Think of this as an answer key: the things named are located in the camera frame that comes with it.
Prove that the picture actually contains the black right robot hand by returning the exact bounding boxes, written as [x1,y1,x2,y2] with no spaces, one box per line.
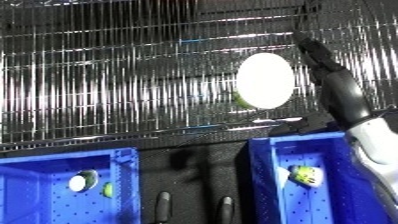
[291,31,375,129]

